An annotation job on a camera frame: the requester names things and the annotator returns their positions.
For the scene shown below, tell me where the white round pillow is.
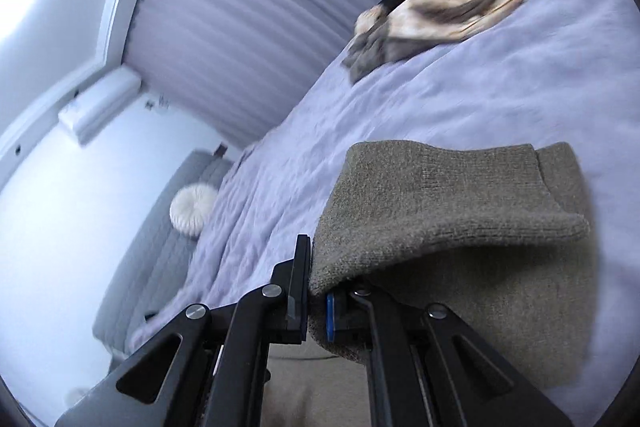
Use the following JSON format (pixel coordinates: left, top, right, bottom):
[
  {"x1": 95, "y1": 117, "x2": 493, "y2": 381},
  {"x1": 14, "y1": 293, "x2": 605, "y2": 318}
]
[{"x1": 170, "y1": 181, "x2": 219, "y2": 238}]

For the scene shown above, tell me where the pale pleated curtain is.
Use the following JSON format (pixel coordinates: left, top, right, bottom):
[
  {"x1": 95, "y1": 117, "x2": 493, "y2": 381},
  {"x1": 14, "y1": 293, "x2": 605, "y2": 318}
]
[{"x1": 122, "y1": 0, "x2": 422, "y2": 144}]

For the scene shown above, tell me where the white window frame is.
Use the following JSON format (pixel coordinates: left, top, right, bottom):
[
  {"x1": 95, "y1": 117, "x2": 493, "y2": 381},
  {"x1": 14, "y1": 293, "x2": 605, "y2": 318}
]
[{"x1": 0, "y1": 0, "x2": 187, "y2": 170}]

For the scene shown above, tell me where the lavender fleece blanket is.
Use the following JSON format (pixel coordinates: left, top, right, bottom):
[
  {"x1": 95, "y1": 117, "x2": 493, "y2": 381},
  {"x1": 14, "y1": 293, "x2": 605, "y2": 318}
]
[{"x1": 127, "y1": 0, "x2": 640, "y2": 408}]

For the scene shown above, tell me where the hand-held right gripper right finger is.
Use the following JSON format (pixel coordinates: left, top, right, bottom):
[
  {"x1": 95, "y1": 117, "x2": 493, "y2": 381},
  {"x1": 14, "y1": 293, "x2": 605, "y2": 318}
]
[{"x1": 325, "y1": 287, "x2": 574, "y2": 427}]

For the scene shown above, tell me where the brown knit sweater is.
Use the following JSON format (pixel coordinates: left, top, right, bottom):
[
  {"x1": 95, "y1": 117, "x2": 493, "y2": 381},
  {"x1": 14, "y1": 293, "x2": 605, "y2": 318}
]
[{"x1": 260, "y1": 141, "x2": 601, "y2": 427}]

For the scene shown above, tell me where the grey quilted headboard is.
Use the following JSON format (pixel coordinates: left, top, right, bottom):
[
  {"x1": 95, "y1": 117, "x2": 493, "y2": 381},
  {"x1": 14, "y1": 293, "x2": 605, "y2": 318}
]
[{"x1": 92, "y1": 150, "x2": 236, "y2": 348}]

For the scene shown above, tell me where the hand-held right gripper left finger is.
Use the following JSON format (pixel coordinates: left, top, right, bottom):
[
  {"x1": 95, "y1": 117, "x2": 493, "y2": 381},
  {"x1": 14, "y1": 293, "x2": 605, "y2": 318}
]
[{"x1": 55, "y1": 235, "x2": 310, "y2": 427}]

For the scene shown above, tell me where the grey-brown garment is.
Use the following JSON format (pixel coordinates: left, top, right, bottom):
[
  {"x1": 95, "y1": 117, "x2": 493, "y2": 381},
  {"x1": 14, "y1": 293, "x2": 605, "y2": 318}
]
[{"x1": 342, "y1": 7, "x2": 436, "y2": 84}]

